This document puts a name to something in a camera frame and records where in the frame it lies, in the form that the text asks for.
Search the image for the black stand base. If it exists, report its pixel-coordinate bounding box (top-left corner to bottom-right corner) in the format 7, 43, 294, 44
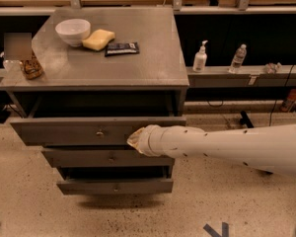
240, 111, 254, 128

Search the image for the yellow sponge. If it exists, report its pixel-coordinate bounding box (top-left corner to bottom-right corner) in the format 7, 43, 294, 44
82, 29, 115, 51

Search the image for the white bowl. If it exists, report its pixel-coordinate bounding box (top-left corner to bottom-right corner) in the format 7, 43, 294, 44
55, 19, 91, 46

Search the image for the orange drink can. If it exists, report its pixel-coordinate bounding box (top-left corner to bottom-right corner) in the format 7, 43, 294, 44
21, 52, 43, 80

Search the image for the grey middle drawer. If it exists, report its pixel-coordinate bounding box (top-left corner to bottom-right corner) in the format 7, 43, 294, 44
42, 148, 175, 168

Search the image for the grey top drawer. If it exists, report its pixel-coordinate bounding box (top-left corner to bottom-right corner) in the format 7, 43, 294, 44
11, 117, 185, 147

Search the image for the grey shelf rail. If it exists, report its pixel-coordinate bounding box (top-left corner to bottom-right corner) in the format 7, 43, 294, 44
186, 65, 296, 88

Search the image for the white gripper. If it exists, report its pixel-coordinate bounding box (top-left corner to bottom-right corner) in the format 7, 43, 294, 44
126, 125, 164, 156

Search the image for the crumpled clear plastic wrap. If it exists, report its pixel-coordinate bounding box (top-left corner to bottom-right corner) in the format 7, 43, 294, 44
264, 62, 281, 74

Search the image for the small clear sanitizer bottle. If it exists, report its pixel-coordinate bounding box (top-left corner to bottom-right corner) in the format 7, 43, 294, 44
0, 52, 22, 71

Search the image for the dark snack bar packet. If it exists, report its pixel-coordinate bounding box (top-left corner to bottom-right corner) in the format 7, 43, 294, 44
105, 42, 139, 56

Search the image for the clear water bottle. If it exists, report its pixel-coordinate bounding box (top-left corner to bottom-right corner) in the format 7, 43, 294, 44
229, 44, 247, 73

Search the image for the white pump lotion bottle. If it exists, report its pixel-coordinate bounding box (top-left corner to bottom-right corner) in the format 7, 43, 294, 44
192, 40, 207, 72

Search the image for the grey drawer cabinet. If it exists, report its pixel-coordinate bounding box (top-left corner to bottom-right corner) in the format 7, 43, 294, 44
0, 8, 188, 188

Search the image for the orange spray bottle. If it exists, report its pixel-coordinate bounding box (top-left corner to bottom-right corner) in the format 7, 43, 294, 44
280, 89, 296, 113

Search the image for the grey drawer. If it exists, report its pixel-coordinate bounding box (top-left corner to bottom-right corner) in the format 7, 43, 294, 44
42, 148, 175, 168
11, 117, 185, 147

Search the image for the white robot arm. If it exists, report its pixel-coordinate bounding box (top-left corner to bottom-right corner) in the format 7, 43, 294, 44
127, 123, 296, 178

